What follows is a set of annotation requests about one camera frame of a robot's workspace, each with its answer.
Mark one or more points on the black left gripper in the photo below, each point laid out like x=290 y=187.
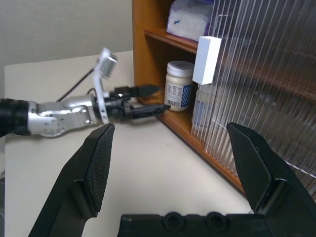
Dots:
x=116 y=106

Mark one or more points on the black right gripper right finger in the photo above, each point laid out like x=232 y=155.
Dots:
x=266 y=177

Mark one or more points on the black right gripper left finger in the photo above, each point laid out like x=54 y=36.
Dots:
x=81 y=177

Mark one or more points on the white bottle with blue label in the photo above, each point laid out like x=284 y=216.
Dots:
x=176 y=84
x=202 y=108

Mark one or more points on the ribbed clear sliding door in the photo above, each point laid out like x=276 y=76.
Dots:
x=271 y=74
x=200 y=138

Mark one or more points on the purple tissue pack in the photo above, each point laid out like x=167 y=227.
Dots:
x=187 y=22

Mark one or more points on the brown wooden cabinet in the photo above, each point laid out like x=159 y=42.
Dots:
x=140 y=49

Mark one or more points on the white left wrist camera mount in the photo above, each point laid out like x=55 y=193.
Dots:
x=98 y=84

